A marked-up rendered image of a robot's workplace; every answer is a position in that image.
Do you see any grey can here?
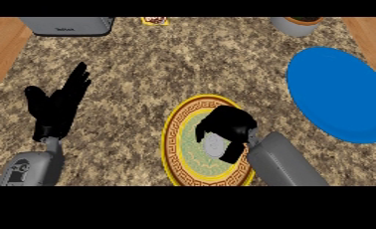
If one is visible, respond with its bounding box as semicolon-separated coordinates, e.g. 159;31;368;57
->
200;131;233;159

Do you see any grey toaster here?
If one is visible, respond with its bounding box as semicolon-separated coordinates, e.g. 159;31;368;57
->
17;16;116;38

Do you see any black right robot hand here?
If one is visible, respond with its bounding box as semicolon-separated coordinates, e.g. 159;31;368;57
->
193;105;258;164

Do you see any blue plate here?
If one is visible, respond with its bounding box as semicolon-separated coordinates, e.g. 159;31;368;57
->
284;46;376;144

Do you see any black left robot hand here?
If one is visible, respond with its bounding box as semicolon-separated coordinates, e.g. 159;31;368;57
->
23;61;92;142

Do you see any grey plant pot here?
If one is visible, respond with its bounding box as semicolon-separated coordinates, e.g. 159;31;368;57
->
268;16;324;38

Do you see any yellow patterned plate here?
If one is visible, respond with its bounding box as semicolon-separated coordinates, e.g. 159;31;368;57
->
160;94;256;187

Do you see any yellow snack packet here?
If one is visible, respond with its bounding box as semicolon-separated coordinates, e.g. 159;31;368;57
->
141;16;171;27

